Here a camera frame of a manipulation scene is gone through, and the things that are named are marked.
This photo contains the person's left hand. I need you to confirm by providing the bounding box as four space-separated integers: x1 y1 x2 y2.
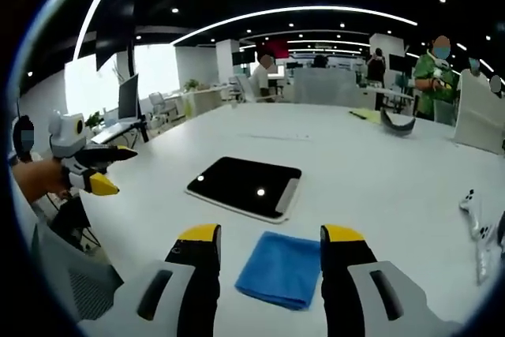
11 157 74 202

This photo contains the black tablet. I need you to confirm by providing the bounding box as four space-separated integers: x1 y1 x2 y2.
185 155 303 224

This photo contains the computer monitor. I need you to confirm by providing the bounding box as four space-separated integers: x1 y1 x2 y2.
117 73 151 144

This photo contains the yellow paper sheet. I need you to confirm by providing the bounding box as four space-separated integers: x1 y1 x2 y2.
349 109 383 122

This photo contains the white chair back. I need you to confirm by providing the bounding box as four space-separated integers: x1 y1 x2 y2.
452 68 505 155

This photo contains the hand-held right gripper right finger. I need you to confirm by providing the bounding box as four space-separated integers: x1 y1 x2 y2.
320 223 466 337

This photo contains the grey mesh office chair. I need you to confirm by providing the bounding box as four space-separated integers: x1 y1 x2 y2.
30 221 125 322

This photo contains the grey curved headset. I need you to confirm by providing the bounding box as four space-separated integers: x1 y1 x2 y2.
380 109 417 138

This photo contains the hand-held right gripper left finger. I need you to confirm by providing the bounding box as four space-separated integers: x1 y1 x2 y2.
78 223 223 337

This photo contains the grey partition panel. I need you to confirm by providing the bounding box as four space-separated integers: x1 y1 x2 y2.
292 67 361 108

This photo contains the white game controller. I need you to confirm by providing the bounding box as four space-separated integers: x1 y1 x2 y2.
458 189 499 286

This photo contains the blue cleaning cloth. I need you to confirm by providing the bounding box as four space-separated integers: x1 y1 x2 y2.
234 230 323 312

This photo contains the white office chair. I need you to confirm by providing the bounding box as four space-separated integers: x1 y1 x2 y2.
148 91 178 119

